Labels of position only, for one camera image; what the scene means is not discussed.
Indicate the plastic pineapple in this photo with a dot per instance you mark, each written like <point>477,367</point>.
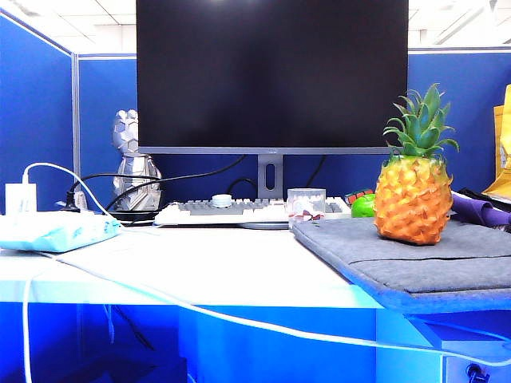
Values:
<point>413,203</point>

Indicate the purple and white cloth bag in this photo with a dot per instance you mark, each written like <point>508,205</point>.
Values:
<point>475,209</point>

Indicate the yellow paper bag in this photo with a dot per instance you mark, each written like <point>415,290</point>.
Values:
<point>501,167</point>

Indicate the gray monitor stand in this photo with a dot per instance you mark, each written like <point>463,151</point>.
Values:
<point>270,175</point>

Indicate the white round knob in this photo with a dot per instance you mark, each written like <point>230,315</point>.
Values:
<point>222,199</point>

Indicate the white and gray keyboard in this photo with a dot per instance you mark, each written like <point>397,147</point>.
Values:
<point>191,213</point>

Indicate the rubik's cube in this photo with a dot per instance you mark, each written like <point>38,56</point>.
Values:
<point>353,196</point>

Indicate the green apple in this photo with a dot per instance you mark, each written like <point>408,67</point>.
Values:
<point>364,207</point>

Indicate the black computer monitor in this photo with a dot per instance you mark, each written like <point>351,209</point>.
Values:
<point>259,80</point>

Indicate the grey felt mat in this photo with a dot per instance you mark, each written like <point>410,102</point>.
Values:
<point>359,247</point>

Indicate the silver geometric figurine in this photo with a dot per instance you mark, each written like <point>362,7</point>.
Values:
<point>135,175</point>

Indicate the white power strip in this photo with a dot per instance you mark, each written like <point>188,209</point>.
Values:
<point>78,201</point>

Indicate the teal tissue packet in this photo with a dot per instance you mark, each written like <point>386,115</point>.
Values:
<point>56,231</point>

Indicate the white power adapter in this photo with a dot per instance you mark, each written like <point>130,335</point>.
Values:
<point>20,197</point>

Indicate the gray partition post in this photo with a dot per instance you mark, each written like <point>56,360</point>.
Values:
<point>76,119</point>

